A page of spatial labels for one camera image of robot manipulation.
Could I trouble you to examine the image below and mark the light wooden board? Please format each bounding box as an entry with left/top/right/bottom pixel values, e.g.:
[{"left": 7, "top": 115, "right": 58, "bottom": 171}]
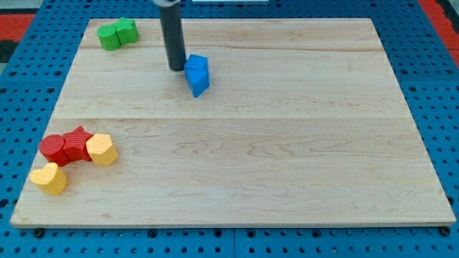
[{"left": 11, "top": 18, "right": 456, "bottom": 229}]

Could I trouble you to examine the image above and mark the red star block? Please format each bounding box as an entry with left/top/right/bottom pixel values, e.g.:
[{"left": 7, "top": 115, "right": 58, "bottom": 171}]
[{"left": 62, "top": 126, "right": 93, "bottom": 162}]

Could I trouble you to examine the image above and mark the yellow hexagon block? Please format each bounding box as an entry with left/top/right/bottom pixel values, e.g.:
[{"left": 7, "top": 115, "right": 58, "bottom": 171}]
[{"left": 85, "top": 133, "right": 118, "bottom": 166}]

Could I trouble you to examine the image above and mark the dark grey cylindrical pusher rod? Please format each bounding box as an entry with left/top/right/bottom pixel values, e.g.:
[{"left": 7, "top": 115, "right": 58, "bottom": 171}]
[{"left": 158, "top": 0, "right": 186, "bottom": 71}]

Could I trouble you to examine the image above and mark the yellow heart block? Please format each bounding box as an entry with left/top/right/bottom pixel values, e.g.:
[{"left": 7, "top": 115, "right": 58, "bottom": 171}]
[{"left": 29, "top": 163, "right": 67, "bottom": 196}]

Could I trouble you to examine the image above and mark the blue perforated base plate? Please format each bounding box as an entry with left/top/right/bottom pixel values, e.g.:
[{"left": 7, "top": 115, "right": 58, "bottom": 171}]
[{"left": 1, "top": 1, "right": 458, "bottom": 257}]

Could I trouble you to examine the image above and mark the red cylinder block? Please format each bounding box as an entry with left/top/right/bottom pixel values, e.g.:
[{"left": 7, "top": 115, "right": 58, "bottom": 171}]
[{"left": 39, "top": 134, "right": 70, "bottom": 167}]

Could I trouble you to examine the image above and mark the blue triangle block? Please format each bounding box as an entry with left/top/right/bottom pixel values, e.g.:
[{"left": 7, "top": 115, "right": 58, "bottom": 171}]
[{"left": 185, "top": 70, "right": 209, "bottom": 97}]

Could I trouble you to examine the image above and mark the green cylinder block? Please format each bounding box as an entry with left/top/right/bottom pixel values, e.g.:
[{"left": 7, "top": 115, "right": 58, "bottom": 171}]
[{"left": 97, "top": 24, "right": 120, "bottom": 51}]

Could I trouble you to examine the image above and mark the green star block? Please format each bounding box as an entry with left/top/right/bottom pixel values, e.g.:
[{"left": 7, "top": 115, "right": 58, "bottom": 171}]
[{"left": 113, "top": 17, "right": 138, "bottom": 45}]

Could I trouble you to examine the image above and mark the blue cube block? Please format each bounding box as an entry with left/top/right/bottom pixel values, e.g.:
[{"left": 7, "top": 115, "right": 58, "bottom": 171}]
[{"left": 184, "top": 54, "right": 209, "bottom": 73}]

